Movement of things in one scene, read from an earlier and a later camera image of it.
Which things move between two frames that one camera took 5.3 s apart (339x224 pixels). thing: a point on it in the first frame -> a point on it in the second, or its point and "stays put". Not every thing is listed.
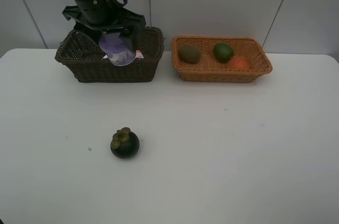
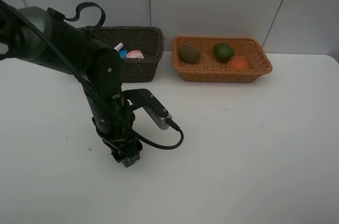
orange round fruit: x=238 y=63 stays put
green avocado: x=223 y=52 stays put
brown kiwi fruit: x=189 y=54 stays put
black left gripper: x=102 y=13 -> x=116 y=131
